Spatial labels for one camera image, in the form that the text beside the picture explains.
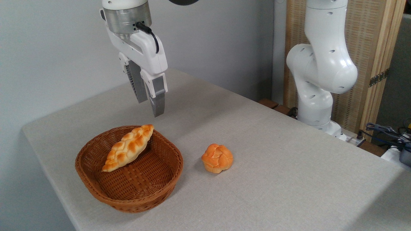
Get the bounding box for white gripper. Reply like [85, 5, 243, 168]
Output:
[105, 23, 168, 118]

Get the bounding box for long braided bread loaf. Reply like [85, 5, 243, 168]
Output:
[102, 124, 155, 173]

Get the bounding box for brown wicker basket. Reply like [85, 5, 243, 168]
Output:
[75, 125, 184, 214]

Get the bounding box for round orange bread bun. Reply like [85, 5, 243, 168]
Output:
[201, 143, 234, 174]

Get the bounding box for brown wooden furniture piece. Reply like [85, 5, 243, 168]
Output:
[258, 98, 298, 118]

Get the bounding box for beige tablecloth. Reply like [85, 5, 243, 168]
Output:
[22, 68, 411, 231]

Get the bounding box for dark metal screen hinge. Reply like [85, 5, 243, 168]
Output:
[369, 69, 390, 88]

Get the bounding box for grey blue box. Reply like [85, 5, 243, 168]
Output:
[399, 143, 411, 167]

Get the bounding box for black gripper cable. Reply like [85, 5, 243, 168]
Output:
[135, 21, 160, 54]

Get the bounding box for black cables and plugs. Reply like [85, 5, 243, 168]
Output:
[360, 123, 411, 149]

